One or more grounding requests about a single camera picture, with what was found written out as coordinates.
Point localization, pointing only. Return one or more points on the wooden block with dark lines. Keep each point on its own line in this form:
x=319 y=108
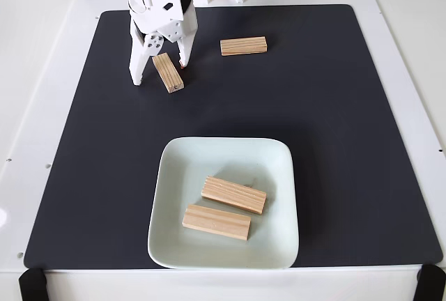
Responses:
x=244 y=46

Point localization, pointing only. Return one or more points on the striped block with knot end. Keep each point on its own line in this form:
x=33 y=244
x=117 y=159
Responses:
x=167 y=72

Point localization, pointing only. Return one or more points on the black rubber mat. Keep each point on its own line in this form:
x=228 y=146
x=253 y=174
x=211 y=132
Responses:
x=104 y=140

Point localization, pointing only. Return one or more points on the pale square ceramic plate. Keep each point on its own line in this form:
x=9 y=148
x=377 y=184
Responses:
x=174 y=175

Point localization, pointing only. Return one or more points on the smooth light wooden block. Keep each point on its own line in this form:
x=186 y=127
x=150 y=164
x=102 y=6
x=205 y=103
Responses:
x=216 y=221

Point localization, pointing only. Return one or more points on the striped grain wooden block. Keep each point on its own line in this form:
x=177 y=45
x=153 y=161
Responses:
x=234 y=194

